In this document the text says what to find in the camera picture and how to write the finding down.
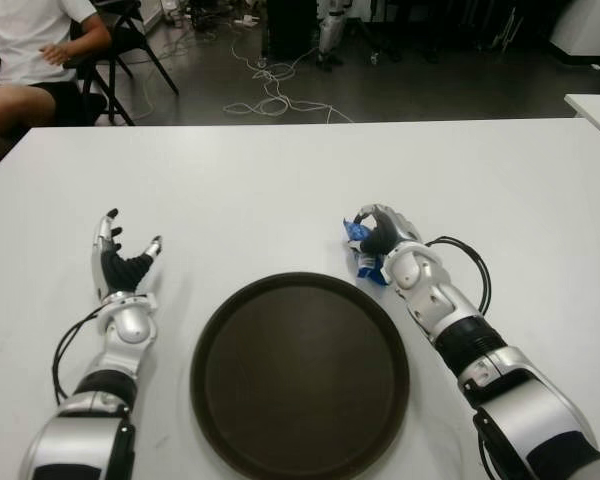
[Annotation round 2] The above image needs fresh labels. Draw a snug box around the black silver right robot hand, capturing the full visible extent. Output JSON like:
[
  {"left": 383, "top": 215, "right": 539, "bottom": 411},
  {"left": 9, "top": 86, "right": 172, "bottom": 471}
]
[{"left": 347, "top": 203, "right": 424, "bottom": 256}]

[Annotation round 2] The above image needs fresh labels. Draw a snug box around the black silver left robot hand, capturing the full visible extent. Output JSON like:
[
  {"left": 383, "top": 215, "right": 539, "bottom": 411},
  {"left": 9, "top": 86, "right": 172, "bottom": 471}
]
[{"left": 89, "top": 208, "right": 163, "bottom": 301}]

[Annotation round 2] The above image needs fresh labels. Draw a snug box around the blue Oreo snack pack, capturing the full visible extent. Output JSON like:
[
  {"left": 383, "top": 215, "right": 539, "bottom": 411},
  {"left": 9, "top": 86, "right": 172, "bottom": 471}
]
[{"left": 340, "top": 215, "right": 394, "bottom": 287}]

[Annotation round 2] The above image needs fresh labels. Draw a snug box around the round dark brown tray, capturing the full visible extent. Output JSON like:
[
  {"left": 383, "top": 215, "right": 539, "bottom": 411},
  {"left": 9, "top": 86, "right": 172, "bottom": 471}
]
[{"left": 189, "top": 271, "right": 411, "bottom": 479}]

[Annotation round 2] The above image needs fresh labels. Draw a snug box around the black folding chair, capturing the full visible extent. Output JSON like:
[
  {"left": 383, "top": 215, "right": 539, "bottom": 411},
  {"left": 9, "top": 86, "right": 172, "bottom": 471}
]
[{"left": 62, "top": 0, "right": 180, "bottom": 126}]

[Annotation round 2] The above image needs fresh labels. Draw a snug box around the seated person in white shirt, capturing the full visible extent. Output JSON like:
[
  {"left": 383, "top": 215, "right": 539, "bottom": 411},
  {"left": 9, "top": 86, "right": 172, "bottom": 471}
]
[{"left": 0, "top": 0, "right": 114, "bottom": 151}]

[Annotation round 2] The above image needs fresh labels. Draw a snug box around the white cabinet with black base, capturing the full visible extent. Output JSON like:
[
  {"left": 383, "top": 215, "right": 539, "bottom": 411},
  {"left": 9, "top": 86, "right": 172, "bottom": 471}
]
[{"left": 549, "top": 0, "right": 600, "bottom": 65}]

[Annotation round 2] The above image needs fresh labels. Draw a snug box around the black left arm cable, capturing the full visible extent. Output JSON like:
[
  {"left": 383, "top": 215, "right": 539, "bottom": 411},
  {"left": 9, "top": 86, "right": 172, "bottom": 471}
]
[{"left": 52, "top": 304, "right": 111, "bottom": 406}]

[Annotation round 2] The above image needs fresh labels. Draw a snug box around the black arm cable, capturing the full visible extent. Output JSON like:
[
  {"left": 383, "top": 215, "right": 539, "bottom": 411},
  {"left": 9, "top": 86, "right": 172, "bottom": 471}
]
[
  {"left": 424, "top": 235, "right": 492, "bottom": 316},
  {"left": 52, "top": 304, "right": 111, "bottom": 406}
]

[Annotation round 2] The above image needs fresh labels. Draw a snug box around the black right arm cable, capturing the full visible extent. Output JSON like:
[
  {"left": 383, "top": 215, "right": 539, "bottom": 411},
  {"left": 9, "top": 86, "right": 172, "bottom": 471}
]
[{"left": 424, "top": 235, "right": 492, "bottom": 316}]

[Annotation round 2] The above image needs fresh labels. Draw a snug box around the white cable on floor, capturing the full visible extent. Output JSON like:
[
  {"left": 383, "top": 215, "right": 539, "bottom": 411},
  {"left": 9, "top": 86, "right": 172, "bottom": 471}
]
[{"left": 222, "top": 29, "right": 356, "bottom": 124}]

